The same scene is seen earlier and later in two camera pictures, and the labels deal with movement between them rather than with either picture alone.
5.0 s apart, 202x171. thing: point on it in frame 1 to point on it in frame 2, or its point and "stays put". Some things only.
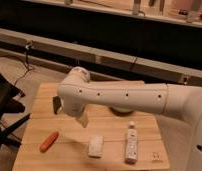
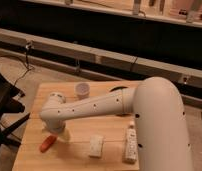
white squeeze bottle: [131, 144] stays put
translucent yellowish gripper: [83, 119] to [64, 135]
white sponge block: [96, 146] stays put
